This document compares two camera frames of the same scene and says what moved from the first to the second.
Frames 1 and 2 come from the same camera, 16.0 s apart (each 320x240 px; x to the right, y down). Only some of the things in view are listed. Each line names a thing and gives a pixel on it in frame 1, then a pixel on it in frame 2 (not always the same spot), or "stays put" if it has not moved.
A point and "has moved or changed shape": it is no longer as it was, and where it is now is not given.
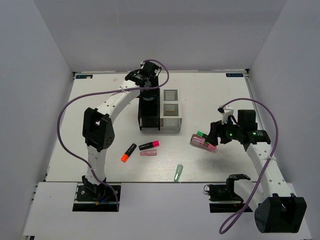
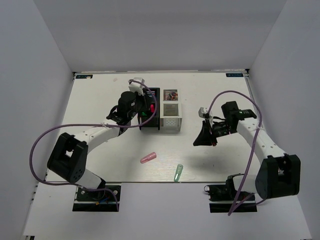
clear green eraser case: x=178 y=173 stays put
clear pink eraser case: x=151 y=152 has moved or changed shape
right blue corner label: x=234 y=74 stays put
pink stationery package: x=200 y=141 has moved or changed shape
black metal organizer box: x=149 y=115 stays put
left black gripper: x=154 y=82 → x=141 y=97
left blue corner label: x=85 y=76 stays put
